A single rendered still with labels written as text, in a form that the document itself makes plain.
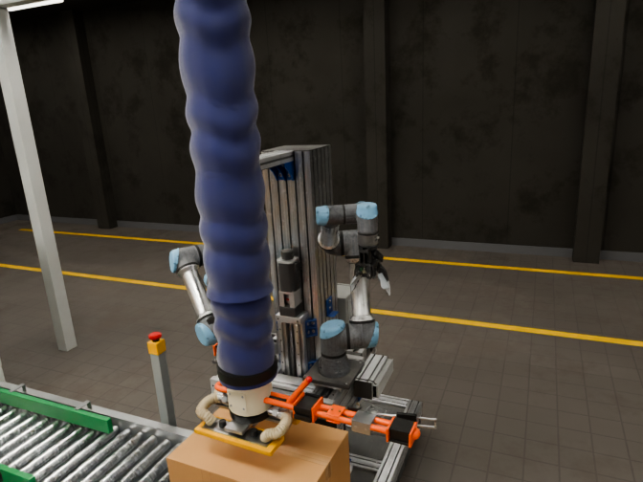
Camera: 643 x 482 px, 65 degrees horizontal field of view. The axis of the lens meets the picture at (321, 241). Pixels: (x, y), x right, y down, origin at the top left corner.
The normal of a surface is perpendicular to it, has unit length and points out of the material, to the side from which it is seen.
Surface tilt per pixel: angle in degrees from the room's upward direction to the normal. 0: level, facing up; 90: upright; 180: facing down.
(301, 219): 90
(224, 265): 75
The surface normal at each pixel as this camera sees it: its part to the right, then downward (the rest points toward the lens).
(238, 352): 0.06, 0.06
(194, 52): -0.32, 0.09
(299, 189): -0.40, 0.27
